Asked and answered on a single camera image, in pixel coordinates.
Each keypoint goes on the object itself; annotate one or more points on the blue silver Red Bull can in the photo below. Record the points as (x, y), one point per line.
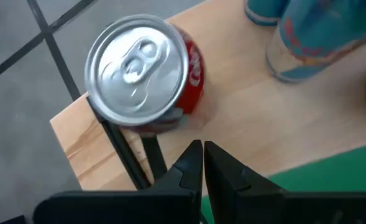
(263, 12)

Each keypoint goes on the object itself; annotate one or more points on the slim silver can blue tab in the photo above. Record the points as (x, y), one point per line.
(319, 40)

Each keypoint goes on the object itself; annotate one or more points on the red Coca-Cola can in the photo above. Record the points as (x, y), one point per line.
(136, 68)

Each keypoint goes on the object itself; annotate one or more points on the wooden shelf black metal frame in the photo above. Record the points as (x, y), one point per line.
(248, 109)

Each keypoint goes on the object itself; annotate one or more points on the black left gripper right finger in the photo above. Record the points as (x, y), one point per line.
(279, 208)

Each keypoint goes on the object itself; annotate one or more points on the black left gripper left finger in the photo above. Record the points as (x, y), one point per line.
(108, 208)

